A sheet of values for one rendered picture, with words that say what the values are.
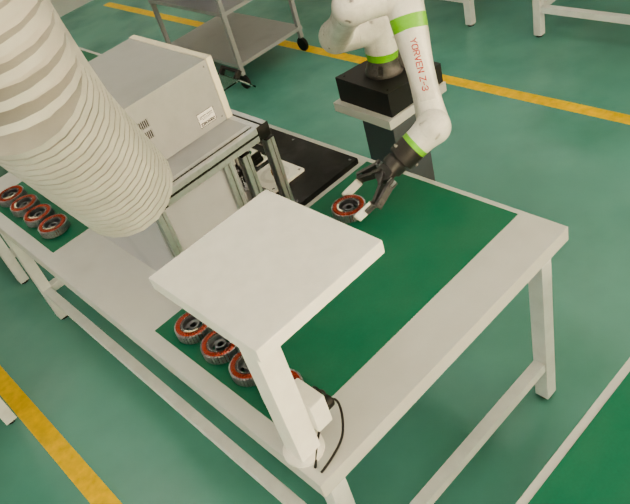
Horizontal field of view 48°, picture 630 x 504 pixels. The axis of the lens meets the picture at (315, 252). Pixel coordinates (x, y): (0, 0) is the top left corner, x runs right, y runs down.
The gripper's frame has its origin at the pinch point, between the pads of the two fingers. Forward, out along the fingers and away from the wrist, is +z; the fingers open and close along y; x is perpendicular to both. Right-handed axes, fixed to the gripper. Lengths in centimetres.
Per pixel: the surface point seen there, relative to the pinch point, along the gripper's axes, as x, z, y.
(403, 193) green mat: -10.8, -13.2, 0.2
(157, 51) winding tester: 67, 8, 36
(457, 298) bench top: -9, -10, -51
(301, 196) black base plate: 6.3, 12.3, 15.5
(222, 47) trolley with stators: -44, 41, 309
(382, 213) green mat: -6.1, -5.1, -5.8
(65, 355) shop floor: 0, 156, 72
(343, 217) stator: 2.1, 4.1, -4.1
